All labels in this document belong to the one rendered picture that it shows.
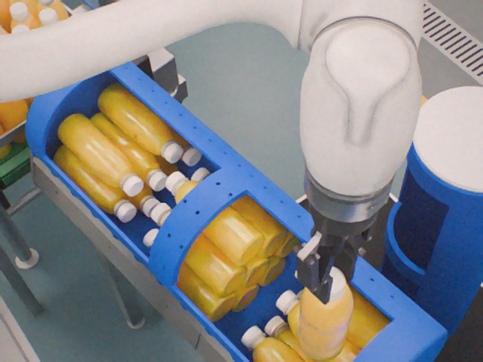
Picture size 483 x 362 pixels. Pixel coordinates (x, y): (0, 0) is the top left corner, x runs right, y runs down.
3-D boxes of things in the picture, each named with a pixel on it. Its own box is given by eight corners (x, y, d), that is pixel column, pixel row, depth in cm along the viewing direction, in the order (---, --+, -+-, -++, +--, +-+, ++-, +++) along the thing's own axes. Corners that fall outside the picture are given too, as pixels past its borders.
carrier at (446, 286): (418, 246, 245) (350, 295, 237) (478, 68, 171) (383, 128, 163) (482, 313, 232) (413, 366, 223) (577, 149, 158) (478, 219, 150)
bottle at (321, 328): (313, 308, 118) (320, 250, 101) (354, 332, 116) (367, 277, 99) (288, 345, 115) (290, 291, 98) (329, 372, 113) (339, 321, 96)
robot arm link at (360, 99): (404, 210, 70) (410, 100, 77) (435, 105, 57) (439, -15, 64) (290, 196, 71) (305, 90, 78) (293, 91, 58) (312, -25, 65)
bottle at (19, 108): (38, 141, 181) (12, 87, 164) (7, 145, 181) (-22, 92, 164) (38, 118, 185) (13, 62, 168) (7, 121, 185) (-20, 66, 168)
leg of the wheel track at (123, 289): (134, 332, 249) (96, 243, 196) (124, 320, 251) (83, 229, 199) (148, 320, 251) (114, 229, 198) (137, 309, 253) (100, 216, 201)
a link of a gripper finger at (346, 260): (335, 243, 94) (339, 240, 94) (332, 268, 99) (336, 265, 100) (353, 259, 92) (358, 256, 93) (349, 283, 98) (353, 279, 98)
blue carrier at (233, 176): (335, 474, 134) (334, 445, 109) (50, 180, 170) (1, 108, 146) (439, 360, 141) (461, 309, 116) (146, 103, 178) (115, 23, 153)
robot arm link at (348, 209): (417, 158, 73) (407, 191, 78) (348, 106, 77) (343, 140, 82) (354, 214, 70) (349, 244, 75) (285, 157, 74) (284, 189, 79)
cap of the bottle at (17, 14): (27, 6, 178) (25, 0, 177) (29, 17, 176) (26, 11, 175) (10, 9, 178) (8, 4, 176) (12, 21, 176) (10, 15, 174)
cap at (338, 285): (324, 266, 100) (325, 260, 99) (349, 281, 99) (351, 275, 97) (309, 289, 98) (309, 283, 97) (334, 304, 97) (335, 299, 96)
